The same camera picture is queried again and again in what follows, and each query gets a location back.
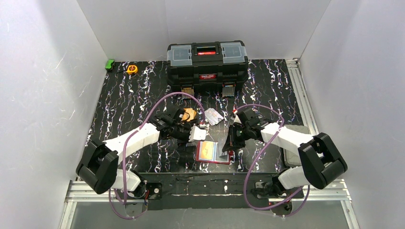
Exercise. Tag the grey plastic case lid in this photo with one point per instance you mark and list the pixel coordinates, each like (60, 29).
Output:
(291, 155)

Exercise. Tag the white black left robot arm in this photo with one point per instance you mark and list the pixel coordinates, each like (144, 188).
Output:
(102, 165)

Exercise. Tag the orange tape measure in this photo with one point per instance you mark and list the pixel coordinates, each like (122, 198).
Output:
(132, 69)

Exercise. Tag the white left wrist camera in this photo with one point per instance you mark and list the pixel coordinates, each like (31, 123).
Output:
(198, 133)

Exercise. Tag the silver credit card stack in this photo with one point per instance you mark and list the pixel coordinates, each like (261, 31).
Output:
(213, 116)

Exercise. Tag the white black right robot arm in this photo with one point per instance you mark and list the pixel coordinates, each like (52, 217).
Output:
(320, 160)

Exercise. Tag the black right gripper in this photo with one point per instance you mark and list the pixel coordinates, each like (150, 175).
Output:
(236, 136)

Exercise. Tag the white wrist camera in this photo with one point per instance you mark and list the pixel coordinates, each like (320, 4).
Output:
(198, 133)
(234, 118)

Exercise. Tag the green small object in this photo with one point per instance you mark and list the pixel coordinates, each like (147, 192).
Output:
(110, 64)

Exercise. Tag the black base rail with bracket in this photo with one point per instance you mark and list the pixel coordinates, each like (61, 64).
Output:
(195, 190)

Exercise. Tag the drill bit set case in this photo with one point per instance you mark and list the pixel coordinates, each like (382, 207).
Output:
(188, 90)

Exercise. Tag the black plastic toolbox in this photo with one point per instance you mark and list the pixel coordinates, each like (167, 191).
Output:
(207, 66)

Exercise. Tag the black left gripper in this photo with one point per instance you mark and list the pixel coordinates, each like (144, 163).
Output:
(184, 134)

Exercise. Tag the aluminium frame rail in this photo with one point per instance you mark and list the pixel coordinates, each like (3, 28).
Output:
(338, 190)

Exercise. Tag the red leather card holder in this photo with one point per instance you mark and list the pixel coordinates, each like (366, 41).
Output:
(215, 161)

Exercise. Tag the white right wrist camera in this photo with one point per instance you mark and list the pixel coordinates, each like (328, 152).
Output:
(234, 118)

